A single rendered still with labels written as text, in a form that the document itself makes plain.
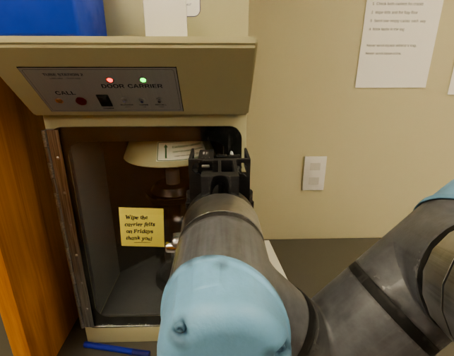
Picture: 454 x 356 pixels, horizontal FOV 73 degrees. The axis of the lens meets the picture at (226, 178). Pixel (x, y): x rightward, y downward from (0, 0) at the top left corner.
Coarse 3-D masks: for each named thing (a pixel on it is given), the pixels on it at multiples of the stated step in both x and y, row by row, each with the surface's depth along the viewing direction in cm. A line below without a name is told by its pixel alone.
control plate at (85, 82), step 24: (24, 72) 38; (48, 72) 38; (72, 72) 38; (96, 72) 38; (120, 72) 38; (144, 72) 38; (168, 72) 38; (48, 96) 42; (72, 96) 42; (96, 96) 42; (120, 96) 42; (144, 96) 42; (168, 96) 42
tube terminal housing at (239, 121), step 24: (120, 0) 43; (216, 0) 43; (240, 0) 43; (120, 24) 44; (144, 24) 44; (192, 24) 44; (216, 24) 44; (240, 24) 44; (48, 120) 48; (72, 120) 48; (96, 120) 48; (120, 120) 49; (144, 120) 49; (168, 120) 49; (192, 120) 49; (216, 120) 49; (240, 120) 49; (96, 336) 63; (120, 336) 63; (144, 336) 64
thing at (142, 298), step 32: (64, 128) 48; (96, 128) 48; (128, 128) 48; (160, 128) 48; (192, 128) 48; (224, 128) 48; (64, 160) 49; (96, 160) 50; (128, 160) 50; (160, 160) 50; (96, 192) 51; (128, 192) 52; (160, 192) 52; (96, 224) 53; (96, 256) 56; (128, 256) 56; (160, 256) 56; (96, 288) 58; (128, 288) 58; (160, 288) 58; (96, 320) 60; (128, 320) 61; (160, 320) 61
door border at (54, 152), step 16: (48, 160) 49; (64, 176) 50; (64, 192) 51; (64, 208) 52; (64, 224) 53; (64, 240) 54; (80, 256) 55; (80, 272) 56; (80, 288) 58; (80, 304) 59
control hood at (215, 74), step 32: (0, 64) 37; (32, 64) 37; (64, 64) 37; (96, 64) 37; (128, 64) 37; (160, 64) 37; (192, 64) 37; (224, 64) 37; (32, 96) 42; (192, 96) 42; (224, 96) 43
